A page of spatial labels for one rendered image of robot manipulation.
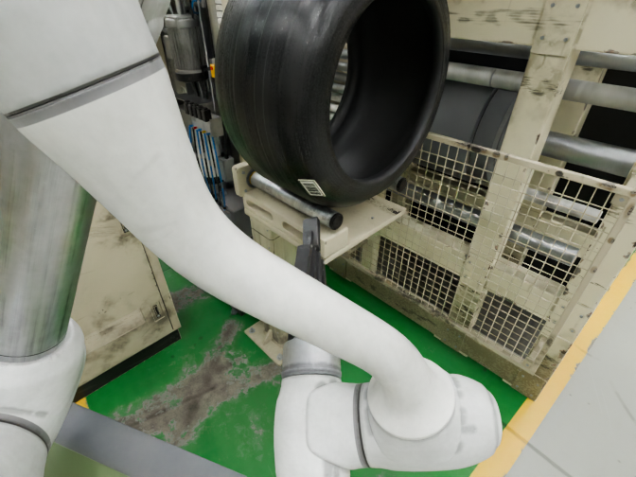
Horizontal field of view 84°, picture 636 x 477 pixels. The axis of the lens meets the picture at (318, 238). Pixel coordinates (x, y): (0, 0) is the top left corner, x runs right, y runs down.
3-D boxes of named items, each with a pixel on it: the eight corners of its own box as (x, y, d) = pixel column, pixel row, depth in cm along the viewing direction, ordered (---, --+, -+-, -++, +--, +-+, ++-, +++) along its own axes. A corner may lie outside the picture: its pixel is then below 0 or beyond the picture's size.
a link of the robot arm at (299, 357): (295, 387, 58) (296, 350, 62) (348, 382, 56) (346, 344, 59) (270, 376, 51) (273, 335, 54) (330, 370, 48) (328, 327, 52)
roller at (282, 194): (262, 173, 110) (256, 186, 110) (252, 167, 106) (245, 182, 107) (346, 216, 90) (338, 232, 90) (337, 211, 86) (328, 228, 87)
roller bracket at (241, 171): (235, 195, 109) (230, 166, 104) (326, 158, 132) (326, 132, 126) (241, 199, 107) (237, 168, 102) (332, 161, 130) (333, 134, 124)
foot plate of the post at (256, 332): (244, 332, 173) (243, 326, 171) (286, 304, 188) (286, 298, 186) (279, 366, 157) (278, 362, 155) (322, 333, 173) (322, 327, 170)
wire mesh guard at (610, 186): (338, 256, 172) (344, 110, 132) (341, 256, 173) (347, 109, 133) (533, 376, 120) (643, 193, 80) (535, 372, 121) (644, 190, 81)
